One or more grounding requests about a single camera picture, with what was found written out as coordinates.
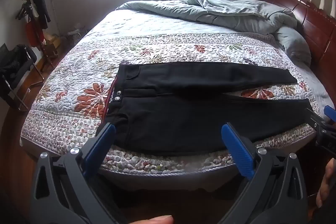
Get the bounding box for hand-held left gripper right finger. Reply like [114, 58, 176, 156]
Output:
[218, 122, 309, 224]

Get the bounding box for black pants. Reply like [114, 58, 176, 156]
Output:
[96, 63, 314, 157]

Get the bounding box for person's right hand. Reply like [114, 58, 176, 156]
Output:
[316, 158, 336, 209]

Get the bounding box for person's left hand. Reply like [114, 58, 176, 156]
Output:
[126, 215, 174, 224]

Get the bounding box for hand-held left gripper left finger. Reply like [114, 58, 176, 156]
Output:
[31, 122, 124, 224]

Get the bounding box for grey-blue comforter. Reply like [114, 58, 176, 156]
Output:
[115, 0, 312, 68]

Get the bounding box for floral quilted bedspread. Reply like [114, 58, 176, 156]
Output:
[20, 9, 319, 174]

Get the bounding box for brown cardboard box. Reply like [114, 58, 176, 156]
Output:
[43, 34, 62, 56]

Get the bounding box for wire storage basket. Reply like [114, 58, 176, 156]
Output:
[66, 27, 87, 45]

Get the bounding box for red hanging garment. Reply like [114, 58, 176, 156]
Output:
[25, 18, 44, 47]

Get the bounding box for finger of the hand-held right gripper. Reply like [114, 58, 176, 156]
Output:
[304, 107, 328, 131]
[324, 105, 336, 123]

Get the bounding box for black hanging garment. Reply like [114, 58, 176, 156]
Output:
[29, 0, 51, 29]

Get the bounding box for dark wooden coat rack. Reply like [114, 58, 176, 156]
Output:
[16, 0, 58, 67]

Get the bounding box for black metal frame chair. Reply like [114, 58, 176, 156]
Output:
[0, 43, 44, 111]

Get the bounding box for red-brown wooden headboard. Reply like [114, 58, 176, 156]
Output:
[251, 0, 336, 114]

